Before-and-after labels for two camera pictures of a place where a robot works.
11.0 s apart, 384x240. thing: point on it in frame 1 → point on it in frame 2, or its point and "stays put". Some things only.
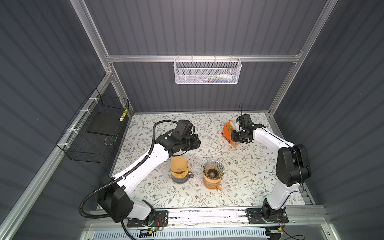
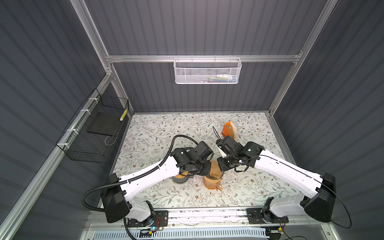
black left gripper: [196, 144] → [206, 171]
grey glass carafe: [181, 180] stays put
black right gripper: [234, 138] → [221, 166]
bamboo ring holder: [179, 175] stays put
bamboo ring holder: [211, 180] stays put
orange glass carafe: [213, 185] stays put
